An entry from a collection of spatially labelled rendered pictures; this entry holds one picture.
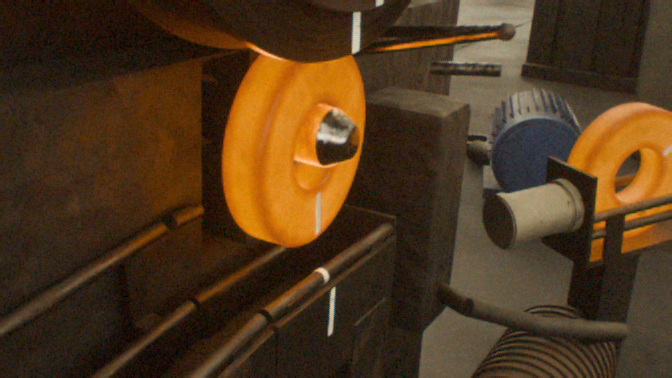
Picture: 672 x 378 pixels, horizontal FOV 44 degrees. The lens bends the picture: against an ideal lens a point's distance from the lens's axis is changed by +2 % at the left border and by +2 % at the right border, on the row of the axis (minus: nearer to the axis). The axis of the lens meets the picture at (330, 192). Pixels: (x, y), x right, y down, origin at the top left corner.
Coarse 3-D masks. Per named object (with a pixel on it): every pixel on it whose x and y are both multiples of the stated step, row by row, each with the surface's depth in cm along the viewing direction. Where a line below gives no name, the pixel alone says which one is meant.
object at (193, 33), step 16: (128, 0) 47; (144, 0) 48; (144, 16) 48; (160, 16) 49; (176, 16) 50; (176, 32) 51; (192, 32) 52; (208, 32) 54; (224, 48) 56; (240, 48) 57
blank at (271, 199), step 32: (256, 64) 55; (288, 64) 54; (320, 64) 57; (352, 64) 61; (256, 96) 54; (288, 96) 54; (320, 96) 58; (352, 96) 62; (256, 128) 53; (288, 128) 55; (224, 160) 54; (256, 160) 53; (288, 160) 56; (352, 160) 65; (256, 192) 54; (288, 192) 57; (320, 192) 61; (256, 224) 56; (288, 224) 58; (320, 224) 63
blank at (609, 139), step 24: (600, 120) 89; (624, 120) 87; (648, 120) 89; (576, 144) 90; (600, 144) 87; (624, 144) 89; (648, 144) 90; (600, 168) 88; (648, 168) 94; (600, 192) 90; (624, 192) 95; (648, 192) 93
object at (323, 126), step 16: (208, 96) 61; (224, 96) 61; (208, 112) 61; (224, 112) 60; (320, 112) 57; (336, 112) 58; (208, 128) 61; (224, 128) 61; (304, 128) 57; (320, 128) 57; (336, 128) 57; (352, 128) 57; (304, 144) 57; (320, 144) 57; (336, 144) 57; (352, 144) 58; (304, 160) 59; (320, 160) 58; (336, 160) 58
